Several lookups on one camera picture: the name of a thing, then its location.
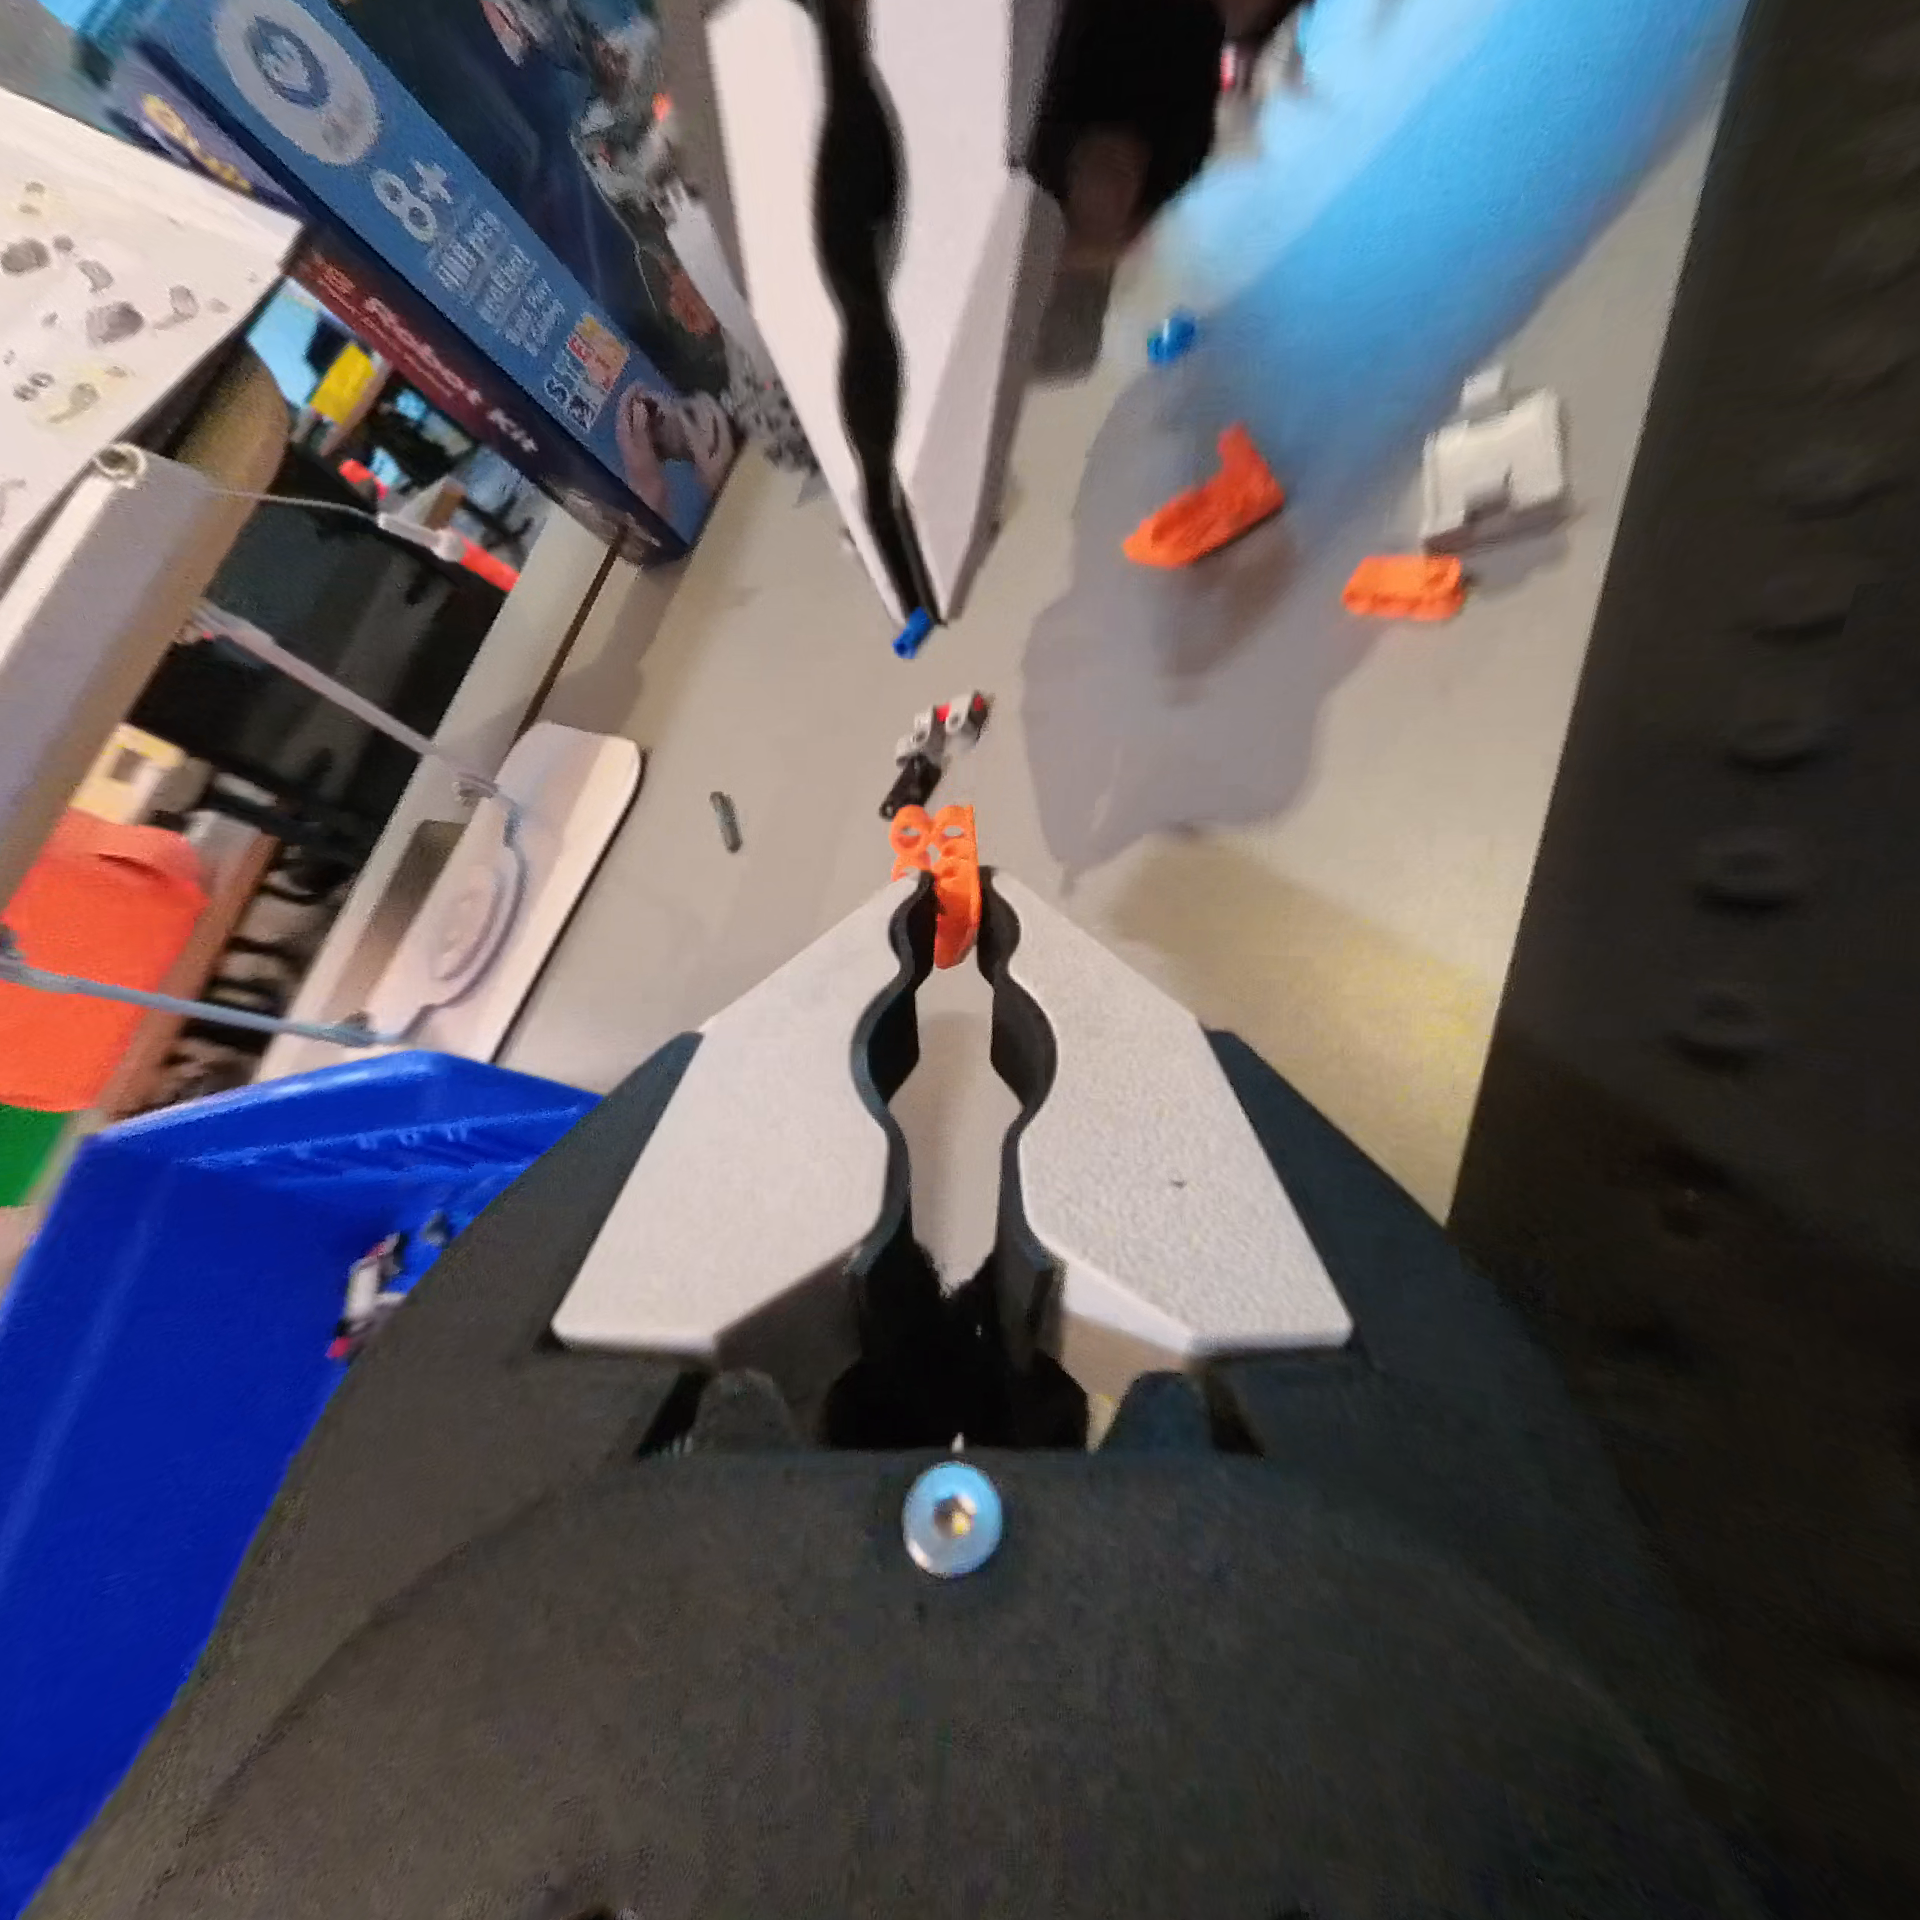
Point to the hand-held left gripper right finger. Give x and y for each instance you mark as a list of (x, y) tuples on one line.
[(1184, 1201)]

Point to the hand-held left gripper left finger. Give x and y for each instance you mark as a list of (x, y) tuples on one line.
[(720, 1201)]

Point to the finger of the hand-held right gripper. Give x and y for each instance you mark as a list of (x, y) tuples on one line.
[(772, 226), (975, 226)]

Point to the orange wing panel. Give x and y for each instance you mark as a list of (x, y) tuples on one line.
[(1207, 510)]

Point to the orange brick connector piece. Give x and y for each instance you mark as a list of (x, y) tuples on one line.
[(944, 870)]

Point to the blue brick pin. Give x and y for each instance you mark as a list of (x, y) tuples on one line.
[(912, 636)]

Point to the person's right hand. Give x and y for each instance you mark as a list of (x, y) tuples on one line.
[(1112, 188)]

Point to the blue round brick piece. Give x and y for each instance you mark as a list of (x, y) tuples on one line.
[(1173, 339)]

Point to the robot kit box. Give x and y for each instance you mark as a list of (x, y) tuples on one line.
[(450, 256)]

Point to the small loose brick parts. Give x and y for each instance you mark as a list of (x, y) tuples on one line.
[(383, 1291)]

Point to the dark grey brick axle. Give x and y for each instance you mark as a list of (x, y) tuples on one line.
[(725, 823)]

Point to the small grey red brick piece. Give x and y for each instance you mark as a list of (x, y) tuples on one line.
[(944, 724)]

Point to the grey flat brick piece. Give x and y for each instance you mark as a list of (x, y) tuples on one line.
[(1491, 465)]

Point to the small orange brick piece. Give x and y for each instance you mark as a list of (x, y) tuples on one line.
[(1402, 589)]

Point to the blue plastic bin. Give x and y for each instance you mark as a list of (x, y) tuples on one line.
[(180, 1426)]

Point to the dark perforated panel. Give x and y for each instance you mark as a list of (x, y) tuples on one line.
[(1725, 901)]

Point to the open instruction booklet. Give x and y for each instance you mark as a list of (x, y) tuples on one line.
[(104, 285)]

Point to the orange plastic container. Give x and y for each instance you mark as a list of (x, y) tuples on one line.
[(90, 960)]

